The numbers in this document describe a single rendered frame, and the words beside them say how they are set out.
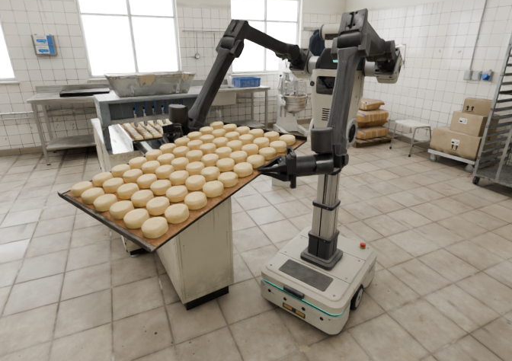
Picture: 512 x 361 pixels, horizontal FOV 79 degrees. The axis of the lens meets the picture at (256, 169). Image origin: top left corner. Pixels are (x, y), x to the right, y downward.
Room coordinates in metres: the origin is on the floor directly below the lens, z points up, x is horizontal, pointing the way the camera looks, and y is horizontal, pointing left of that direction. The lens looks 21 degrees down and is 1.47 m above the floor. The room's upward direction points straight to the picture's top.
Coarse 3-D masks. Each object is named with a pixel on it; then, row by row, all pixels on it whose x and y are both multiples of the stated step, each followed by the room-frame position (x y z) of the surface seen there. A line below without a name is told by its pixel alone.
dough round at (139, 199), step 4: (136, 192) 0.67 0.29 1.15; (140, 192) 0.67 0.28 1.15; (144, 192) 0.67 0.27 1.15; (148, 192) 0.67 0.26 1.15; (132, 196) 0.65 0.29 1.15; (136, 196) 0.65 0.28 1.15; (140, 196) 0.65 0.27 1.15; (144, 196) 0.65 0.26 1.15; (148, 196) 0.65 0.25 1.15; (152, 196) 0.66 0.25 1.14; (132, 200) 0.64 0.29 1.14; (136, 200) 0.64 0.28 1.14; (140, 200) 0.64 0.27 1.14; (144, 200) 0.64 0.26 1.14; (148, 200) 0.65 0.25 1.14; (136, 204) 0.64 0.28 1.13; (140, 204) 0.64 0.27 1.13; (144, 204) 0.64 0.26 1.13
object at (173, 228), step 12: (276, 156) 0.85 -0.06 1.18; (252, 168) 0.79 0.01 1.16; (240, 180) 0.73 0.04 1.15; (192, 192) 0.69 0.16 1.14; (228, 192) 0.68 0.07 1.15; (84, 204) 0.67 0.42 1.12; (108, 216) 0.61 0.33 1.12; (156, 216) 0.60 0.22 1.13; (192, 216) 0.59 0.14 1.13; (168, 228) 0.55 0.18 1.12; (180, 228) 0.55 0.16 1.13; (144, 240) 0.52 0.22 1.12; (156, 240) 0.52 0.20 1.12
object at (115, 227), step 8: (256, 128) 1.07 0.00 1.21; (296, 136) 0.98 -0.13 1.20; (304, 136) 0.96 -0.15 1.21; (256, 176) 0.74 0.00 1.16; (64, 192) 0.74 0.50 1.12; (72, 200) 0.67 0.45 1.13; (224, 200) 0.64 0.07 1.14; (80, 208) 0.65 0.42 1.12; (88, 208) 0.65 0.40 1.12; (96, 216) 0.60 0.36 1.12; (200, 216) 0.58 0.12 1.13; (104, 224) 0.59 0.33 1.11; (112, 224) 0.58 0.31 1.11; (120, 232) 0.54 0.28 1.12; (128, 232) 0.55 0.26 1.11; (136, 240) 0.51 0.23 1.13; (168, 240) 0.52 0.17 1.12; (144, 248) 0.50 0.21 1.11; (152, 248) 0.49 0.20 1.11
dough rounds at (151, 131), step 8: (160, 120) 2.52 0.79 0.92; (168, 120) 2.52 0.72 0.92; (128, 128) 2.25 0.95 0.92; (136, 128) 2.26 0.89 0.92; (144, 128) 2.33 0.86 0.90; (152, 128) 2.26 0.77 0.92; (160, 128) 2.25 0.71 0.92; (136, 136) 2.03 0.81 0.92; (144, 136) 2.06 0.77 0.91; (152, 136) 2.09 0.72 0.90; (160, 136) 2.06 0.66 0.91
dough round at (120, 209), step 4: (124, 200) 0.64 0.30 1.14; (116, 204) 0.63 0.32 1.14; (120, 204) 0.62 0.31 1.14; (124, 204) 0.62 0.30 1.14; (128, 204) 0.62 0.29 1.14; (132, 204) 0.62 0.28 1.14; (112, 208) 0.61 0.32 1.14; (116, 208) 0.61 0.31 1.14; (120, 208) 0.61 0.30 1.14; (124, 208) 0.61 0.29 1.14; (128, 208) 0.61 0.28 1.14; (132, 208) 0.62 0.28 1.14; (112, 212) 0.60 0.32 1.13; (116, 212) 0.60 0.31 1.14; (120, 212) 0.59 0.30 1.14; (124, 212) 0.60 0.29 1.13; (112, 216) 0.60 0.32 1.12; (116, 216) 0.59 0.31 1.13; (120, 216) 0.60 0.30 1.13
